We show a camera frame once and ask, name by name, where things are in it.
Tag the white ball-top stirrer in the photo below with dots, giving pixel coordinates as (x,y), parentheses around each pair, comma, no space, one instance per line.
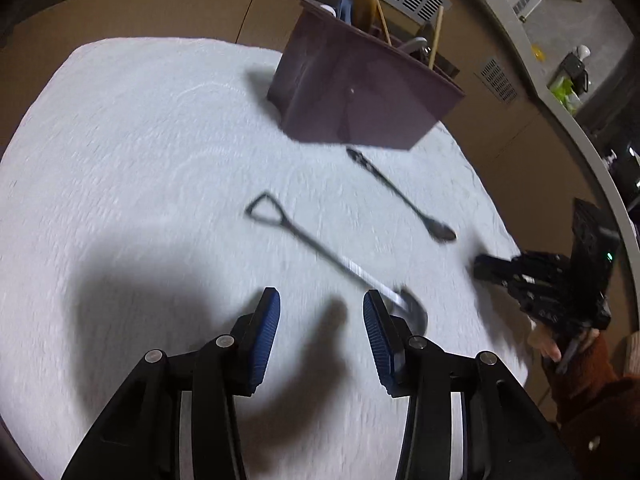
(328,9)

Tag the black smiley face spoon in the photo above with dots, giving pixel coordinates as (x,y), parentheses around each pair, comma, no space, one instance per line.
(440,231)

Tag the wooden chopstick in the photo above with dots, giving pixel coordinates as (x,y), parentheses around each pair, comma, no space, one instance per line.
(382,20)
(436,37)

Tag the white lace tablecloth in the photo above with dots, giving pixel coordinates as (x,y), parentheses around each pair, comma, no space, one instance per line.
(123,229)

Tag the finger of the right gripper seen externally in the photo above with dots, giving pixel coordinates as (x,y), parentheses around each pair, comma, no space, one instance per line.
(493,270)

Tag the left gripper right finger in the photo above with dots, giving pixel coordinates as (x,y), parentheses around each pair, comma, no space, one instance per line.
(413,367)

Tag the small grey ventilation grille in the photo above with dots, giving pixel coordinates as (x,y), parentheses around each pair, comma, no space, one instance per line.
(497,81)

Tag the wooden spoon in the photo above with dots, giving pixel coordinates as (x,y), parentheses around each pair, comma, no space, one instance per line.
(364,14)

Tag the person's right forearm red sleeve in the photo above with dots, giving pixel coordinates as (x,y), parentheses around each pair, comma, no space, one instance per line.
(590,390)

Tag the black shovel-shaped spoon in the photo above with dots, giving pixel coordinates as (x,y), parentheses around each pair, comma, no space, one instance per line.
(267,210)

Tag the white plastic spoon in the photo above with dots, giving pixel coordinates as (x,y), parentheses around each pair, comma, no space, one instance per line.
(417,44)

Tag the maroon plastic utensil caddy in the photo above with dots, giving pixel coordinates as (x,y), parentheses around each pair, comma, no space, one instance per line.
(336,84)

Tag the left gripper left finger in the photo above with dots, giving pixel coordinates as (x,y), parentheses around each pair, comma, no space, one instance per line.
(231,365)

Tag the person's right hand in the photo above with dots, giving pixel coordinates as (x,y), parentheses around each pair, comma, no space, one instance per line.
(542,339)

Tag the translucent grey plastic spoon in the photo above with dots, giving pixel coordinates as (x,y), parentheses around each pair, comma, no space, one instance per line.
(427,35)

